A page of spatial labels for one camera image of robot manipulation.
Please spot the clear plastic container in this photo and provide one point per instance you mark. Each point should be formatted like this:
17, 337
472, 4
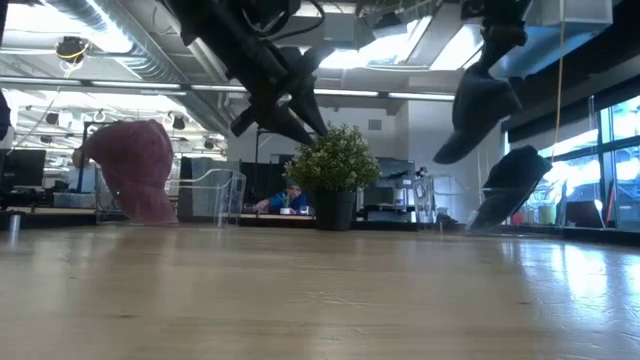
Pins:
235, 200

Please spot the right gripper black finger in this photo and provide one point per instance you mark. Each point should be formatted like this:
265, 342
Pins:
502, 45

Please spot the green artificial bush plant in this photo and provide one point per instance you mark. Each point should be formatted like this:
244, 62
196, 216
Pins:
332, 160

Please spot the black ceiling camera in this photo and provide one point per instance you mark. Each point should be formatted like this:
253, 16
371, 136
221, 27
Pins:
71, 49

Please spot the black partition panel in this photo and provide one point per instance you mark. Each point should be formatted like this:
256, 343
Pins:
262, 182

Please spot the black plant pot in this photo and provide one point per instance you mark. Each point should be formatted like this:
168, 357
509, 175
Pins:
334, 210

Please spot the ceiling strip light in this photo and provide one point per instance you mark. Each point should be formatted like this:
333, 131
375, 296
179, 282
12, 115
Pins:
345, 92
420, 96
135, 85
217, 88
40, 81

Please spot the red container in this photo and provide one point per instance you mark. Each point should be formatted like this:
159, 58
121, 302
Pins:
517, 218

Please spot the silver ventilation duct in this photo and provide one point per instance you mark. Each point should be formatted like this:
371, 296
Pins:
150, 55

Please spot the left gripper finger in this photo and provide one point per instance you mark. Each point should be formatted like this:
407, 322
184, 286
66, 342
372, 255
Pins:
285, 122
307, 95

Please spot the small clear acrylic holder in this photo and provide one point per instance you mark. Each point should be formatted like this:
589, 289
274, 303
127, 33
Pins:
424, 200

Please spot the person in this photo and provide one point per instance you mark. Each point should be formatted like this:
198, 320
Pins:
290, 201
80, 157

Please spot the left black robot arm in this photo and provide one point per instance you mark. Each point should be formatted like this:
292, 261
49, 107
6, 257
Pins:
215, 15

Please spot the grey equipment bench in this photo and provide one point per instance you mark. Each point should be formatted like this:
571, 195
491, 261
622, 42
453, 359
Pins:
390, 200

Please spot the dark laptop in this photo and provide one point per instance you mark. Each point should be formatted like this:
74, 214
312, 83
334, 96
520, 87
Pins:
582, 215

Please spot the black computer monitor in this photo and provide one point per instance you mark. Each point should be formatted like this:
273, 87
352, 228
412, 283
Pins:
25, 167

